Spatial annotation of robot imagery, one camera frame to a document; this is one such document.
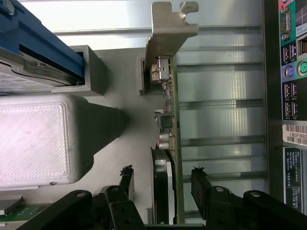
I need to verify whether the green RAM stick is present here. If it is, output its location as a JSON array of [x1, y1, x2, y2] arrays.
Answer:
[[0, 203, 53, 222]]

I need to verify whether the grey plastic parts rack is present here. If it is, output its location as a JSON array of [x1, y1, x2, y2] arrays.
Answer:
[[0, 44, 155, 230]]

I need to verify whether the CPU with silver lid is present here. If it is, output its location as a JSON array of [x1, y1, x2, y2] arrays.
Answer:
[[0, 194, 24, 216]]

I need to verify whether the open black PC case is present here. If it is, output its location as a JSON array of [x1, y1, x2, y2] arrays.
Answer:
[[262, 0, 307, 213]]

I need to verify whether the silver hard disk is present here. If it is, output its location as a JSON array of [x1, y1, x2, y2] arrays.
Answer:
[[0, 56, 72, 94]]

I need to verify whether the blue hard disk carrier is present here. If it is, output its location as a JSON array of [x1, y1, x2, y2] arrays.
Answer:
[[0, 0, 86, 85]]

